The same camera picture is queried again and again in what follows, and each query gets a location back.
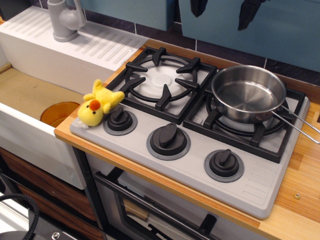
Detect black stove knob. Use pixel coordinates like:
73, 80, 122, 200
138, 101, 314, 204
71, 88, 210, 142
204, 149, 245, 183
103, 107, 138, 136
146, 123, 191, 161

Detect grey toy stove top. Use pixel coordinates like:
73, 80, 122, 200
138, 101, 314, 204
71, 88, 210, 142
69, 47, 311, 220

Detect white toy sink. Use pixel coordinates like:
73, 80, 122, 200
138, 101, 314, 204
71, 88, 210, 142
0, 6, 147, 190

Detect black right burner grate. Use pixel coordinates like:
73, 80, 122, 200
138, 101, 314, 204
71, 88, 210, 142
183, 81, 306, 163

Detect grey toy faucet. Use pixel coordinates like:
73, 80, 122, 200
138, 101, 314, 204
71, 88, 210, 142
47, 0, 86, 42

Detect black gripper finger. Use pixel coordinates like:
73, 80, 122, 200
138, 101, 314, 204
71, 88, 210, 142
189, 0, 208, 18
238, 0, 266, 31

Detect black right stove knob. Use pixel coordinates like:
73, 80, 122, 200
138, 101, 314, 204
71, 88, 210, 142
204, 149, 245, 183

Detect wooden drawer fronts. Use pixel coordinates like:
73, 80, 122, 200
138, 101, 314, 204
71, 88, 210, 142
0, 148, 106, 240

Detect black burner grate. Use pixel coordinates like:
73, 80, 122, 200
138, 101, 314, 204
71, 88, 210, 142
107, 47, 217, 125
183, 81, 306, 163

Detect stainless steel pan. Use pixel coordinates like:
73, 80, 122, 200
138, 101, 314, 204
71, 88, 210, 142
211, 65, 320, 144

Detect teal wall cabinet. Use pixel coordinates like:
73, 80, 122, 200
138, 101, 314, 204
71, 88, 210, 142
81, 0, 176, 31
179, 0, 320, 72

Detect teal left wall cabinet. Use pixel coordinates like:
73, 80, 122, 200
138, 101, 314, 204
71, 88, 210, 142
81, 0, 176, 31

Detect black left burner grate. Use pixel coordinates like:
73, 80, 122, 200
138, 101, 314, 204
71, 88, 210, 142
107, 47, 217, 125

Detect black middle stove knob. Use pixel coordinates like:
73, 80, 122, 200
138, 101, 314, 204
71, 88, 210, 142
146, 123, 191, 161

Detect teal right wall cabinet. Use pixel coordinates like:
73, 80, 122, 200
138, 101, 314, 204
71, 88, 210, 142
179, 0, 320, 72

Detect yellow stuffed duck toy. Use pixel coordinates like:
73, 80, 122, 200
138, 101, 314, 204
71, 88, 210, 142
77, 79, 125, 130

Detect black left stove knob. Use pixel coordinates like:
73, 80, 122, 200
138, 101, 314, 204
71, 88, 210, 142
103, 107, 138, 136

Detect black oven door handle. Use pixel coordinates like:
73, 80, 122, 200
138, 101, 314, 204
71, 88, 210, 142
94, 167, 217, 240

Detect black braided cable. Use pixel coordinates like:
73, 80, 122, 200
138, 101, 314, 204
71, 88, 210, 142
0, 193, 41, 240

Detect orange plastic sink drain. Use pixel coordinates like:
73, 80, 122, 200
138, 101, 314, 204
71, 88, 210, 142
40, 101, 80, 128

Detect toy oven door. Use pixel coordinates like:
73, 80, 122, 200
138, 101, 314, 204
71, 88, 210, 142
94, 167, 257, 240

